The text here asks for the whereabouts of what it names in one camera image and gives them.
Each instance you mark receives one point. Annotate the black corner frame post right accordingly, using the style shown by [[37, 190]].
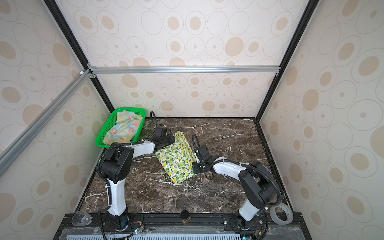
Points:
[[303, 23]]

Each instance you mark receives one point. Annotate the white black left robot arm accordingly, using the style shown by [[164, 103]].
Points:
[[115, 163]]

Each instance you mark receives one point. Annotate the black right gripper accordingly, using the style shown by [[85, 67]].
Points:
[[194, 167]]

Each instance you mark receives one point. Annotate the silver aluminium rail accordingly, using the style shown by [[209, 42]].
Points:
[[25, 138], [185, 70]]

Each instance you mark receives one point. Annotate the lemon print green skirt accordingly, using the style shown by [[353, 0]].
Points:
[[177, 159]]

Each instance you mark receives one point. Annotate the black corner frame post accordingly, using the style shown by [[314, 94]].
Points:
[[303, 23], [75, 46]]

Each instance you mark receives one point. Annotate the silver aluminium rail back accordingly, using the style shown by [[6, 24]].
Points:
[[185, 70]]

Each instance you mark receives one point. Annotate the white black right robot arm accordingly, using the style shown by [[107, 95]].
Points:
[[258, 184]]

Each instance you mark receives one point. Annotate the black corner frame post left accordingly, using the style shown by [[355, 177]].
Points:
[[75, 46]]

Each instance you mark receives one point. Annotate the clear plastic cup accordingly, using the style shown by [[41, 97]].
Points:
[[81, 218]]

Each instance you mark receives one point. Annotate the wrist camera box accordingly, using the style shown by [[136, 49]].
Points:
[[160, 133], [203, 155]]

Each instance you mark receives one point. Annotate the brown cylindrical knob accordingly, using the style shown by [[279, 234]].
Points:
[[185, 217]]

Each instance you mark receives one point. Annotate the floral pastel skirt in basket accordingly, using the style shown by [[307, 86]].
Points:
[[123, 129]]

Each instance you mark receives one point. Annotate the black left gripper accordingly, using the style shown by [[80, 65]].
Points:
[[170, 137]]

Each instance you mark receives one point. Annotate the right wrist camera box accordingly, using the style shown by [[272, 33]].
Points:
[[203, 155]]

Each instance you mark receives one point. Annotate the green plastic basket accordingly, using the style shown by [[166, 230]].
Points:
[[102, 141]]

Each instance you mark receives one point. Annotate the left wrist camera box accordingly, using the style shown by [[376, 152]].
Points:
[[160, 133]]

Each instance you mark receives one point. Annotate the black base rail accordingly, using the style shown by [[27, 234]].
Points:
[[171, 227]]

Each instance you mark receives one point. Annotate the silver aluminium rail left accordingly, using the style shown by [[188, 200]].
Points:
[[25, 138]]

